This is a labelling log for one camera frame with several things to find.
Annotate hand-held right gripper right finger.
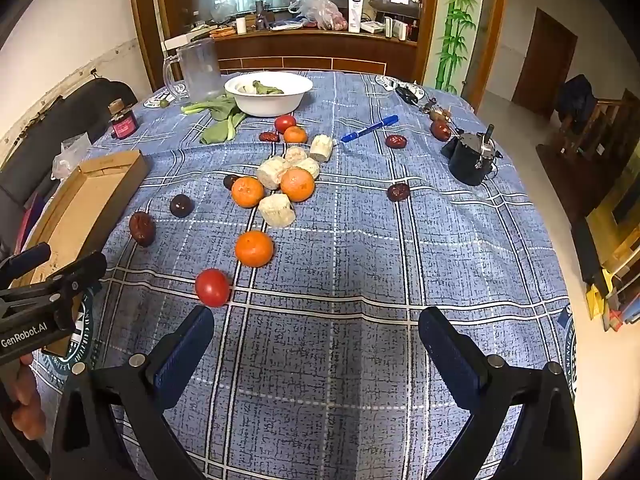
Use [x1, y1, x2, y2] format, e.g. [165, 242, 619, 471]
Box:
[417, 306, 583, 480]

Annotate white bowl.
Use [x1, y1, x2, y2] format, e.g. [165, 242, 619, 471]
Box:
[224, 71, 314, 116]

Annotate plastic bag with fruit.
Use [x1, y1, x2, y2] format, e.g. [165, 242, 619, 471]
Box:
[288, 0, 346, 31]

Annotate bok choy leaf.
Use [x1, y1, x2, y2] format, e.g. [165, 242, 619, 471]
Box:
[199, 111, 247, 145]

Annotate clear plastic bag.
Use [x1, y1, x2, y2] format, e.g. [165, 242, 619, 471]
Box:
[51, 132, 92, 180]

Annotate black pouch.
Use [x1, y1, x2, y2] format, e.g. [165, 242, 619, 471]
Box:
[441, 125, 502, 187]

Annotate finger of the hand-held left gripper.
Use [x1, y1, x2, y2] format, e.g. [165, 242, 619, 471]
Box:
[47, 251, 108, 306]
[0, 242, 52, 286]

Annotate person's left hand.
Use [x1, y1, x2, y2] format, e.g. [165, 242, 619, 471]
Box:
[0, 354, 47, 442]

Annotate blue marker pen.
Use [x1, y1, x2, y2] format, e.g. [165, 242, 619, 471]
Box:
[341, 114, 400, 143]

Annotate blue plaid tablecloth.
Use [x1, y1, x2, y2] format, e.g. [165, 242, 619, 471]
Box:
[25, 70, 581, 480]

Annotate brown cardboard box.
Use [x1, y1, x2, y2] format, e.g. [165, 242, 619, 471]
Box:
[10, 150, 152, 358]

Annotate bok choy stalk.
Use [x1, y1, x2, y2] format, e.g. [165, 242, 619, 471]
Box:
[181, 96, 237, 121]

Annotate bunch of keys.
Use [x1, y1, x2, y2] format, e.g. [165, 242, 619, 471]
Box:
[422, 101, 453, 123]

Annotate small jar pink label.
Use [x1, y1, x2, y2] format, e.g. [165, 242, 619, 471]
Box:
[108, 100, 138, 140]

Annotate pink folder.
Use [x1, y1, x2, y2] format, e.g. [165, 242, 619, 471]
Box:
[15, 195, 51, 256]

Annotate bamboo wall sticker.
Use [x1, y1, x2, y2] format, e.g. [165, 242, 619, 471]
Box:
[434, 0, 478, 93]

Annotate black sofa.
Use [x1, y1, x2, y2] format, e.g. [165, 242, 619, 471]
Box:
[0, 77, 138, 206]

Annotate wooden chair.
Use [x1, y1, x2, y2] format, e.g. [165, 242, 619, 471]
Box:
[536, 87, 640, 201]

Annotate yellow tools pile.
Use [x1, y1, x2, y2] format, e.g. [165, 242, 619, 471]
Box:
[585, 195, 640, 333]

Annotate dark purple plum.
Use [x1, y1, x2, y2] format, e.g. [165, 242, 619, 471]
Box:
[169, 194, 194, 219]

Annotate silver packets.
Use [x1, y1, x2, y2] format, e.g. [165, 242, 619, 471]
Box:
[384, 16, 408, 42]

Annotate white lotion tube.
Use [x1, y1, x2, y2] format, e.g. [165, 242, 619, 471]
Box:
[347, 0, 367, 34]

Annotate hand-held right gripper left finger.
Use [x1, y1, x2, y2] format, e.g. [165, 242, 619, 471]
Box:
[50, 305, 216, 480]

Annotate wooden counter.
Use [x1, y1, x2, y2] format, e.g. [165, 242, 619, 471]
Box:
[165, 27, 418, 76]

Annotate black car key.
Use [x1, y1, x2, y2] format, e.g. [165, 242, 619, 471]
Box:
[395, 86, 426, 106]

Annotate brown door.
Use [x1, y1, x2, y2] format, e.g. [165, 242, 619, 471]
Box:
[512, 8, 579, 120]

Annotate clear plastic pitcher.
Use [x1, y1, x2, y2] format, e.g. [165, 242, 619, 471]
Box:
[162, 38, 222, 103]

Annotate dark jacket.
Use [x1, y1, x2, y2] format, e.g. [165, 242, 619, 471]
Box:
[557, 74, 598, 133]

